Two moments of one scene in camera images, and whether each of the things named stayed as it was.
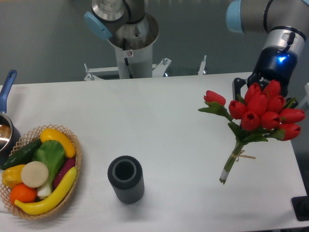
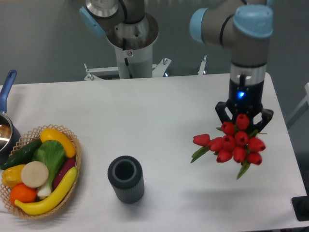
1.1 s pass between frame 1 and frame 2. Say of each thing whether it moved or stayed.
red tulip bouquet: moved
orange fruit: stayed
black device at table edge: stayed
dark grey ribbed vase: stayed
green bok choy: stayed
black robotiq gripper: moved
